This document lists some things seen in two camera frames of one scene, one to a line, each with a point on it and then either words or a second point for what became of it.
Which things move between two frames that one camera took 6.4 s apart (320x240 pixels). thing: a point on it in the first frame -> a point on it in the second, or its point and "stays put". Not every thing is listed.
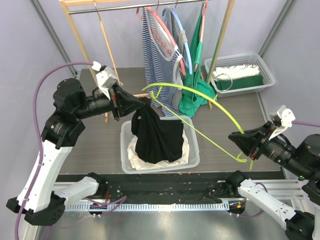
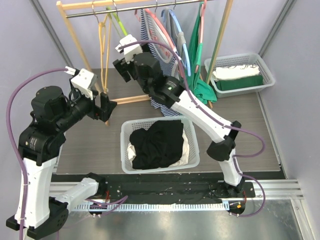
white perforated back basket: (253, 58) stays put
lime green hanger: (155, 91) -> (116, 17)
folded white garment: (229, 72) stays put
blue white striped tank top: (162, 59) stays put
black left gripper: (127, 103) -> (104, 112)
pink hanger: (181, 63) -> (160, 27)
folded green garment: (225, 84) stays put
